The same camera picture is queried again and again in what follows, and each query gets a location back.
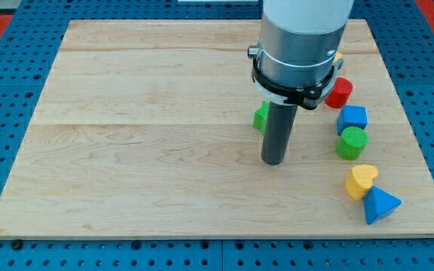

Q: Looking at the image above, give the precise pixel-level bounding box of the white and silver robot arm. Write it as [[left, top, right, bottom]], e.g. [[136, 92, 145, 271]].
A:
[[248, 0, 353, 87]]

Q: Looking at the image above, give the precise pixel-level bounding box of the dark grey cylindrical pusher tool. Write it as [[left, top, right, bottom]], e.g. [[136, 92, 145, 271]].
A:
[[261, 102, 298, 166]]

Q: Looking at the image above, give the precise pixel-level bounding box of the green star block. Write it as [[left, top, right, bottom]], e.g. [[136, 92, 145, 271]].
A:
[[252, 101, 269, 134]]

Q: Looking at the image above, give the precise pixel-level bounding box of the blue triangle block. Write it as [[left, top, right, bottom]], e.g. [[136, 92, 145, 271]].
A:
[[362, 186, 402, 224]]

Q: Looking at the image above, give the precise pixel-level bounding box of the blue cube block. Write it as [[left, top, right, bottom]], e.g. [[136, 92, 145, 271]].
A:
[[336, 105, 368, 135]]

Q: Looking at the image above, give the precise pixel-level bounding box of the red cylinder block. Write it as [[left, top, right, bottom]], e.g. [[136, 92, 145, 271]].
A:
[[325, 78, 353, 108]]

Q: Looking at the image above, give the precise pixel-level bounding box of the green cylinder block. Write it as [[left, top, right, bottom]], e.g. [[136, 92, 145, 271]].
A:
[[335, 126, 369, 160]]

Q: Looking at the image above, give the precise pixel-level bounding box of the yellow heart block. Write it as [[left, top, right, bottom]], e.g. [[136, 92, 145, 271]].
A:
[[344, 164, 379, 200]]

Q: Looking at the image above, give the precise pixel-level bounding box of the light wooden board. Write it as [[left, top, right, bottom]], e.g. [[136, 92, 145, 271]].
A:
[[0, 20, 434, 240]]

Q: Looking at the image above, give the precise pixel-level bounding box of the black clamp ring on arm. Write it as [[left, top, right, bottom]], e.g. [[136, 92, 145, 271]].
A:
[[251, 56, 344, 111]]

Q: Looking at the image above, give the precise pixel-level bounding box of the yellow hexagon block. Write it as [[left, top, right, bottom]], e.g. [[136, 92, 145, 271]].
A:
[[333, 52, 342, 62]]

